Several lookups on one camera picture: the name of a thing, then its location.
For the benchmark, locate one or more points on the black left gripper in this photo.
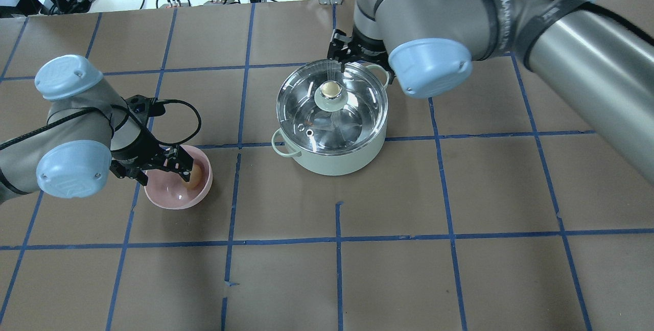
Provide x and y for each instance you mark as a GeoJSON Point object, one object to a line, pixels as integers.
{"type": "Point", "coordinates": [139, 150]}

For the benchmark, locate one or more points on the pale green pot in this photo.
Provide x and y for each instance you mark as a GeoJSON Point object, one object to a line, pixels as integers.
{"type": "Point", "coordinates": [328, 165]}

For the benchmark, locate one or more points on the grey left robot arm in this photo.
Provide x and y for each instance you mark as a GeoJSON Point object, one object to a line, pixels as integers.
{"type": "Point", "coordinates": [91, 132]}

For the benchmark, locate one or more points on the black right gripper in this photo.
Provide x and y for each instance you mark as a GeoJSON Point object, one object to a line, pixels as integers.
{"type": "Point", "coordinates": [364, 51]}

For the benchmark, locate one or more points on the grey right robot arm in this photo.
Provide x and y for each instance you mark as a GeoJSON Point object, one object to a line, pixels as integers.
{"type": "Point", "coordinates": [597, 61]}

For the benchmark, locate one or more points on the glass pot lid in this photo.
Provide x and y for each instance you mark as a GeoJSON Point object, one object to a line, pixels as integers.
{"type": "Point", "coordinates": [328, 113]}

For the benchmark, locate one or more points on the pink bowl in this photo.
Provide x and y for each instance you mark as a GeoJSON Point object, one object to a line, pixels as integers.
{"type": "Point", "coordinates": [166, 190]}

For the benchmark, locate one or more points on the brown egg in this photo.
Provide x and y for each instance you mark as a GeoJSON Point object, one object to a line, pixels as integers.
{"type": "Point", "coordinates": [195, 177]}

